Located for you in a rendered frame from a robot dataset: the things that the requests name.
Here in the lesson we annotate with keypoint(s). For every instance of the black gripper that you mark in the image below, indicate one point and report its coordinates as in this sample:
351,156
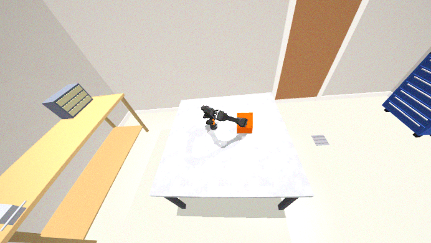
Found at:
210,122

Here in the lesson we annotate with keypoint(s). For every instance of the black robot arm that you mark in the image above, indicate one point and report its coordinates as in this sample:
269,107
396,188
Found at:
221,116

